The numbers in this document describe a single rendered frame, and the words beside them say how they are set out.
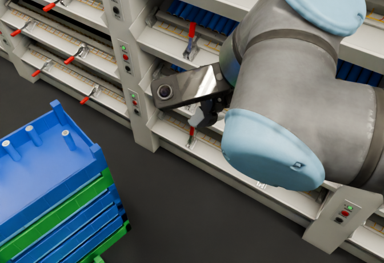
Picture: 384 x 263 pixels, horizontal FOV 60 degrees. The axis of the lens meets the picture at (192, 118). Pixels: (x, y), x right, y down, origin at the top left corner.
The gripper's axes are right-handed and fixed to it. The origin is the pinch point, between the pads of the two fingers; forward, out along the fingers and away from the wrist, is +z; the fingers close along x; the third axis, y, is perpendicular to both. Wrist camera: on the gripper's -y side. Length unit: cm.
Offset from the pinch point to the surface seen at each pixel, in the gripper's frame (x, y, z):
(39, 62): 52, -28, 82
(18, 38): 62, -35, 80
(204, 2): 21.3, 7.2, -3.9
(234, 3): 17.7, 10.6, -8.8
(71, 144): 2.8, -20.7, 26.3
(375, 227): -34, 56, 19
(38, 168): -1.2, -28.6, 29.4
